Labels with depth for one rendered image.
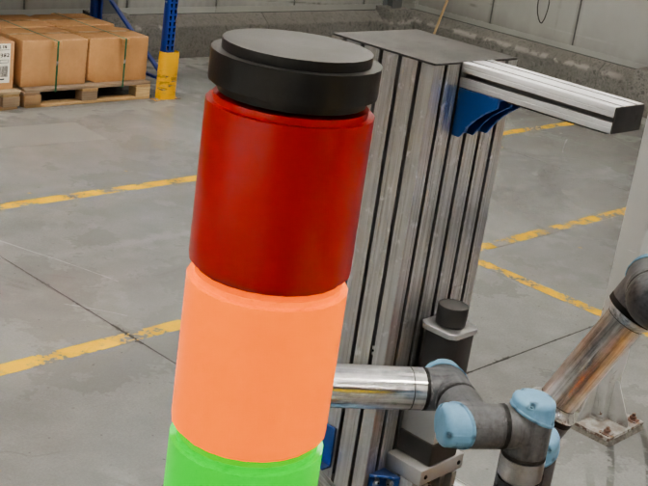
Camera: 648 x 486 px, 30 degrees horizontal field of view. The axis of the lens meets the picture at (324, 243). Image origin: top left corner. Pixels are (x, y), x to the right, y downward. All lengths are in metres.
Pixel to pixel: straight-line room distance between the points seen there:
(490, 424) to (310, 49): 1.67
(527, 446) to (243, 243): 1.70
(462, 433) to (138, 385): 3.43
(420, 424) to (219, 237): 2.03
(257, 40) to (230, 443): 0.12
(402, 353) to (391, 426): 0.16
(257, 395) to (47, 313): 5.56
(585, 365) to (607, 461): 2.76
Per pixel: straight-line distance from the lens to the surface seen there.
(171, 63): 10.14
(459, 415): 1.98
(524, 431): 2.01
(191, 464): 0.38
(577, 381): 2.63
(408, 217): 2.17
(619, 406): 5.60
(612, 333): 2.58
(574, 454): 5.34
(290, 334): 0.35
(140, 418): 5.04
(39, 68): 9.58
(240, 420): 0.37
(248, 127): 0.34
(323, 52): 0.35
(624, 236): 5.34
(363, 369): 2.05
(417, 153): 2.14
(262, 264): 0.34
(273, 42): 0.35
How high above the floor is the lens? 2.40
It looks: 19 degrees down
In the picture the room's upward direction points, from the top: 8 degrees clockwise
